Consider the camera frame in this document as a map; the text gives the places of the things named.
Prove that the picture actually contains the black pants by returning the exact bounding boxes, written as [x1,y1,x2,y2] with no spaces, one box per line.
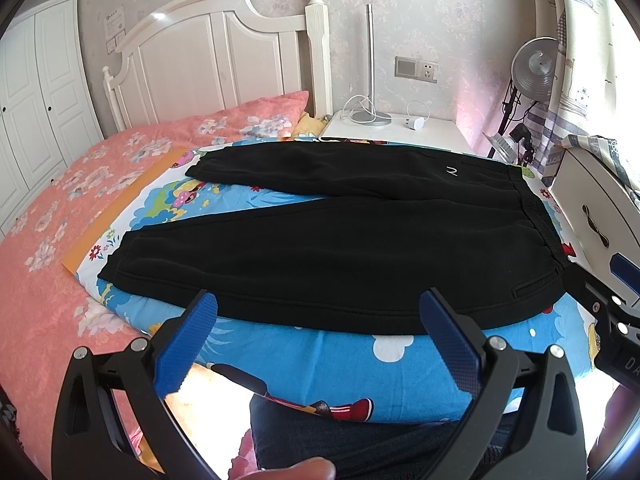
[100,142,570,335]

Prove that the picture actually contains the person left hand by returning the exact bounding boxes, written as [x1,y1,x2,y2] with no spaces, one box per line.
[242,457,336,480]

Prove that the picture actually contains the white drawer cabinet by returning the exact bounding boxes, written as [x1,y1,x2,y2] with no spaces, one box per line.
[550,148,639,308]

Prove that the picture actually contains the pink floral bedspread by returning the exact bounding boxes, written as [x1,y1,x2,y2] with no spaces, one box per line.
[0,109,262,476]

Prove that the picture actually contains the cartoon blue bed sheet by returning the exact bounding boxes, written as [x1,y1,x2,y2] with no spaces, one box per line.
[70,140,592,422]

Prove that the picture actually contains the dark blue jeans leg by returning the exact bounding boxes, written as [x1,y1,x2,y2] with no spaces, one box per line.
[248,393,522,480]

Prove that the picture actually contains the white nightstand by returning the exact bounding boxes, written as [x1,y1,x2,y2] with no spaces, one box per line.
[320,112,473,155]

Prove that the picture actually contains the grey standing fan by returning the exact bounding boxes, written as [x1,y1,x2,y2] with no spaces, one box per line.
[486,36,559,162]

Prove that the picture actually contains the white wardrobe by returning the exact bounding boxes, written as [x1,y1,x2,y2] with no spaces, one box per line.
[0,0,104,236]

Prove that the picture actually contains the silver desk lamp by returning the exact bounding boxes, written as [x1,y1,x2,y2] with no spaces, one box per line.
[350,3,392,127]

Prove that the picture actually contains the yellow pillow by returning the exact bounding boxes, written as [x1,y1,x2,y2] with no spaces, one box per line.
[291,113,328,139]

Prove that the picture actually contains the pink floral pillow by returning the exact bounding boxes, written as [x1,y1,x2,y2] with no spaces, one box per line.
[183,91,309,146]

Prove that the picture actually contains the white wooden headboard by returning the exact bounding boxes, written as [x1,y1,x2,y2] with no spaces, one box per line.
[103,0,334,131]

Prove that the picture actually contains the white charger with cable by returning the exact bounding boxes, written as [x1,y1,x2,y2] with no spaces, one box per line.
[405,100,431,131]

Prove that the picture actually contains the wall socket panel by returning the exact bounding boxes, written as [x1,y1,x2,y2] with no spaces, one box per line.
[395,56,438,84]

